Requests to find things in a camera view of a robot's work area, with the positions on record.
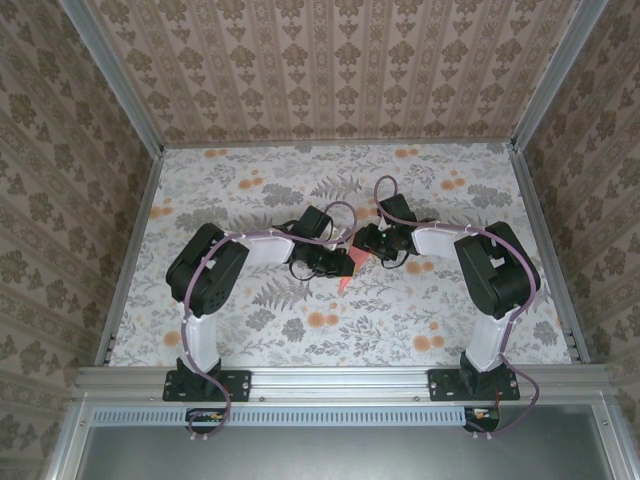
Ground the pink paper sheet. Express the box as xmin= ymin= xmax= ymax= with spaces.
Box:
xmin=337 ymin=246 xmax=372 ymax=297

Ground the grey metal sheet panel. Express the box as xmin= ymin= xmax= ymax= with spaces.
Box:
xmin=74 ymin=424 xmax=617 ymax=480

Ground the aluminium table edge rail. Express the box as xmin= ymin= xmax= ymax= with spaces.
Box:
xmin=74 ymin=363 xmax=614 ymax=405

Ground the grey slotted cable duct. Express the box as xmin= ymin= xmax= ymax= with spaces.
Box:
xmin=92 ymin=405 xmax=494 ymax=428

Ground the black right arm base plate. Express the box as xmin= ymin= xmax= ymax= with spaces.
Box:
xmin=428 ymin=368 xmax=521 ymax=403

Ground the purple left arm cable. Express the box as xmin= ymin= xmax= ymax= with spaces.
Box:
xmin=179 ymin=199 xmax=359 ymax=444

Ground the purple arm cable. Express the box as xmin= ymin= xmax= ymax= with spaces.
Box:
xmin=179 ymin=199 xmax=359 ymax=444
xmin=373 ymin=174 xmax=544 ymax=442

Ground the aluminium side rail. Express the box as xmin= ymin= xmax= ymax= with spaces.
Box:
xmin=505 ymin=142 xmax=592 ymax=365
xmin=94 ymin=147 xmax=166 ymax=369

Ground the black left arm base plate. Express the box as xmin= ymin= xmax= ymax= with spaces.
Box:
xmin=162 ymin=368 xmax=252 ymax=403

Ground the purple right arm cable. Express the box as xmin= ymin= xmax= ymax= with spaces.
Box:
xmin=373 ymin=174 xmax=544 ymax=442

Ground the black electronics board with wires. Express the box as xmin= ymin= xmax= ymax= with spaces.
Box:
xmin=462 ymin=405 xmax=502 ymax=434
xmin=185 ymin=407 xmax=229 ymax=435

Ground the aluminium frame post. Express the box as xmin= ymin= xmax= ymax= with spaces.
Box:
xmin=510 ymin=0 xmax=614 ymax=152
xmin=57 ymin=0 xmax=166 ymax=154

